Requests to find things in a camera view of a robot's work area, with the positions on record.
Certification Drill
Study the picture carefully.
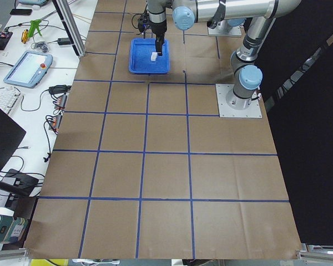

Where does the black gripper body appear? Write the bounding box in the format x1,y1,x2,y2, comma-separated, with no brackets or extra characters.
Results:
151,21,167,42

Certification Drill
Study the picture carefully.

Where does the white block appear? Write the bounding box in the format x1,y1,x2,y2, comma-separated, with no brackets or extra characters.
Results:
150,52,158,62

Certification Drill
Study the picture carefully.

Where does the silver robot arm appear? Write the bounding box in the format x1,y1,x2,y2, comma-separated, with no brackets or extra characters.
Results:
171,0,300,110
147,0,178,56

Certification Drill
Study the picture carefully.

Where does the blue plastic tray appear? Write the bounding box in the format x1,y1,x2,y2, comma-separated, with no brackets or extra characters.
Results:
129,38,170,74

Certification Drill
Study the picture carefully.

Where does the black power adapter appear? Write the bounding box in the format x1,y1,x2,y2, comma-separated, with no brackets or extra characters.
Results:
57,38,71,46

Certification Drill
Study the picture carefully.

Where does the teach pendant with screen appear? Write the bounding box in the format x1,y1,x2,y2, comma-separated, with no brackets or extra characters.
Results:
3,50,53,88

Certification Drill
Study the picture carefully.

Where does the silver reacher grabber tool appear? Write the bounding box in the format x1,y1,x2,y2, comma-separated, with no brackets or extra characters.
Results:
19,0,55,44

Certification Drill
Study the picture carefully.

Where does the black smartphone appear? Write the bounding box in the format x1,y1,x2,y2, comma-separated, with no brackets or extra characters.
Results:
10,8,32,16

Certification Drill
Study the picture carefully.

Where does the white keyboard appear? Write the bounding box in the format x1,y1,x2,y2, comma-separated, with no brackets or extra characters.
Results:
0,86,23,116

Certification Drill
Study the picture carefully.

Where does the black monitor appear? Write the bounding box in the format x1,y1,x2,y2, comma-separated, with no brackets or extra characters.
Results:
0,109,26,170

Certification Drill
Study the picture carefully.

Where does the black monitor stand base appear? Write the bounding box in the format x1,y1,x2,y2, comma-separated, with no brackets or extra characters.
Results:
0,169,39,209

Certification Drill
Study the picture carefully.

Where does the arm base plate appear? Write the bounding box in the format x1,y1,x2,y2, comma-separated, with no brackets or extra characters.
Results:
215,84,263,119
208,23,242,38

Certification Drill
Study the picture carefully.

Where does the aluminium frame post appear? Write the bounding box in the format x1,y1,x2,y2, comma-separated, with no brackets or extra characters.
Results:
52,0,85,58

